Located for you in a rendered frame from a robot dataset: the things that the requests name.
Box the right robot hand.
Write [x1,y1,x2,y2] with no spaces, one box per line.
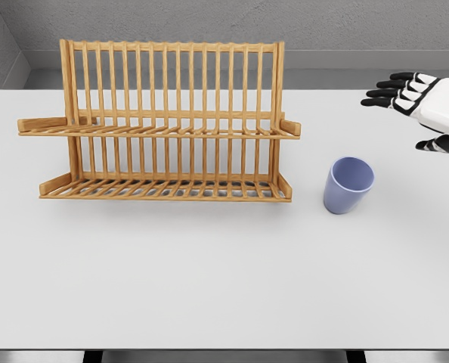
[361,72,449,154]

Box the blue-purple plastic cup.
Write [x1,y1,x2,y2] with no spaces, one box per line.
[323,157,375,216]

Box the wooden two-tier dish rack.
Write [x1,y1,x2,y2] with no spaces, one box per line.
[17,39,302,203]

